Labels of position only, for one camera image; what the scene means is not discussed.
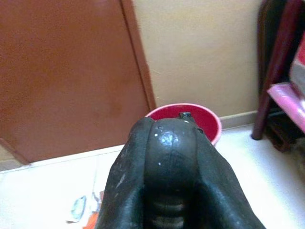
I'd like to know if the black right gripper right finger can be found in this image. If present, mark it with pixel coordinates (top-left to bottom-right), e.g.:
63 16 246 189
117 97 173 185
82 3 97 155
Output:
190 114 267 229

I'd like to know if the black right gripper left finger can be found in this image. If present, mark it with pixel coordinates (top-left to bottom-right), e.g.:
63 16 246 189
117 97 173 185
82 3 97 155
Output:
94 117 153 229

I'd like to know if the black round broom handle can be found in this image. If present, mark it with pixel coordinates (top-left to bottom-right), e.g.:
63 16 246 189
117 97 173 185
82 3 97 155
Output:
142 112 199 229

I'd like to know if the orange paper scrap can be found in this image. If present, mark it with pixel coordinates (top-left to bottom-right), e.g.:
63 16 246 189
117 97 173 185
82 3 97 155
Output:
83 213 100 229

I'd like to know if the torn paper wrapper scrap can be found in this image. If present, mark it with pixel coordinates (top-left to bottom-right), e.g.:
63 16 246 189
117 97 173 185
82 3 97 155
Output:
66 164 102 224

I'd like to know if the red plastic bucket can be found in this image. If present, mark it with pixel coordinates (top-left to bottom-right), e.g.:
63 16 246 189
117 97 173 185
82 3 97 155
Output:
144 103 223 146

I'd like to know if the brown wooden door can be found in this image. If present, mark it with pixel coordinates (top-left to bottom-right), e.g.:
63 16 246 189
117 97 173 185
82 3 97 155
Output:
0 0 157 166

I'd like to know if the pink and grey box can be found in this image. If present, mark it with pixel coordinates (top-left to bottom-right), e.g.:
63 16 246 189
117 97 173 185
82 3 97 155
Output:
289 40 305 97

